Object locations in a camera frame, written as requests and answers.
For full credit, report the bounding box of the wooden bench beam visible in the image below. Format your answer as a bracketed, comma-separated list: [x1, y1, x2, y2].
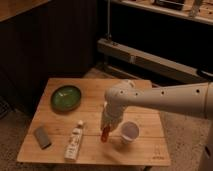
[97, 38, 205, 83]

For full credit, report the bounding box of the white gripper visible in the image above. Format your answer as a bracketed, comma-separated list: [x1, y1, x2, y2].
[100, 105, 125, 131]

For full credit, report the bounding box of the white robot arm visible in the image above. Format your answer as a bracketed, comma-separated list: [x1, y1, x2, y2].
[100, 80, 213, 131]

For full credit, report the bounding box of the white tube bottle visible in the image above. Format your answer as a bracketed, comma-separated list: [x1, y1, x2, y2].
[64, 120, 84, 161]

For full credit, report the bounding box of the grey sponge block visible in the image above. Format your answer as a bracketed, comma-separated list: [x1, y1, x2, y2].
[33, 126, 52, 149]

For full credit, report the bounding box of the wooden table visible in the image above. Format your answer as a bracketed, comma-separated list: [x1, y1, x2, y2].
[17, 78, 171, 166]

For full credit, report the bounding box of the metal pole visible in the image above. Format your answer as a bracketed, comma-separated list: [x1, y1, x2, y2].
[107, 0, 111, 41]

